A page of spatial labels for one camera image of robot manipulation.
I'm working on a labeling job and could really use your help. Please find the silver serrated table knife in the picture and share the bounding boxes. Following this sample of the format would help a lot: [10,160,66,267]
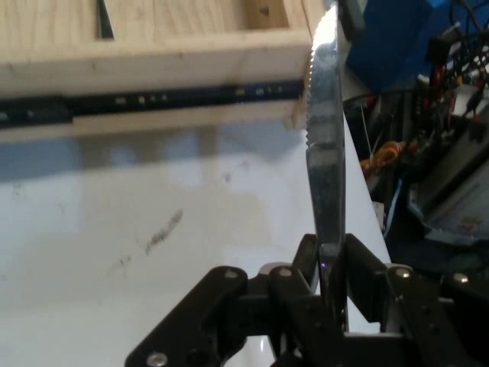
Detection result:
[304,0,349,333]

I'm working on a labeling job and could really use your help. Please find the wired electronics assembly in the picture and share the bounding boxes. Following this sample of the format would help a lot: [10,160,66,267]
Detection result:
[358,0,489,184]

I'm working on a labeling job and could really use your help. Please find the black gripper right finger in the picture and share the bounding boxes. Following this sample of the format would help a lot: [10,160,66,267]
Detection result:
[343,232,489,367]

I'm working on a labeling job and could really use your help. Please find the black drawer slide rail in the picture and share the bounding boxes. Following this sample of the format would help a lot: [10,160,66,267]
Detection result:
[0,79,306,131]

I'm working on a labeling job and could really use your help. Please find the light wooden drawer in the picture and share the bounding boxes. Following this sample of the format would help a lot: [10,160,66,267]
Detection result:
[0,0,318,145]

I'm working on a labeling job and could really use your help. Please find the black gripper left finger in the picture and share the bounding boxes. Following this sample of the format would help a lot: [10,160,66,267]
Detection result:
[125,233,345,367]

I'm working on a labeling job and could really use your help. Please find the blue foam block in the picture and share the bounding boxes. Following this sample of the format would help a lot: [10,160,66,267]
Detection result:
[342,0,489,93]

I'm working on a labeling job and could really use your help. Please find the grey equipment case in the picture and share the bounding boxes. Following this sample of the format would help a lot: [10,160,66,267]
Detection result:
[406,125,489,248]

